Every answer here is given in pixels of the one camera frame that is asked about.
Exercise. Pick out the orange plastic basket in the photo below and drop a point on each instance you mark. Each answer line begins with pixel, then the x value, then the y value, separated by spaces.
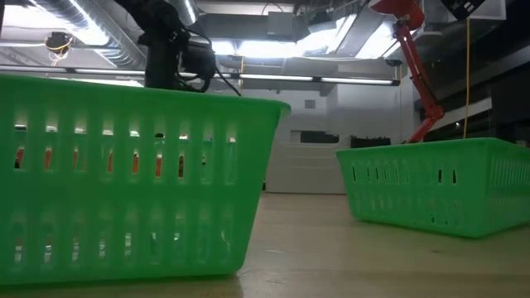
pixel 135 163

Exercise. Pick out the grey ceiling box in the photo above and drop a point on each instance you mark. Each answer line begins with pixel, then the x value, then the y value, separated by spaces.
pixel 281 24

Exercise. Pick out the red desk lamp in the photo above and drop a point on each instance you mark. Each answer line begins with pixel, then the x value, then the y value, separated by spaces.
pixel 420 78

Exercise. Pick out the green plastic basket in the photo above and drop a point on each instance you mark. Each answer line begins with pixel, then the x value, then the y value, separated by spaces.
pixel 435 194
pixel 124 186

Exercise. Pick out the black ceiling box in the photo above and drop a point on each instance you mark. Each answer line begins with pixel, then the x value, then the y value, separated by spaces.
pixel 461 7

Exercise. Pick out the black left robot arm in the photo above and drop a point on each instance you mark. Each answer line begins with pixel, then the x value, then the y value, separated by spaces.
pixel 165 20

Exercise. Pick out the black power adapter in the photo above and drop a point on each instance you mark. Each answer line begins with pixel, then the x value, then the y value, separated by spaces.
pixel 370 142

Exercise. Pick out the ceiling light strip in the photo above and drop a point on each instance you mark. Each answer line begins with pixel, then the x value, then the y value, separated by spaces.
pixel 273 77

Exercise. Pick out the silver ventilation duct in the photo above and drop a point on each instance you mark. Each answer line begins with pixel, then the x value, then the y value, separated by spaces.
pixel 95 29

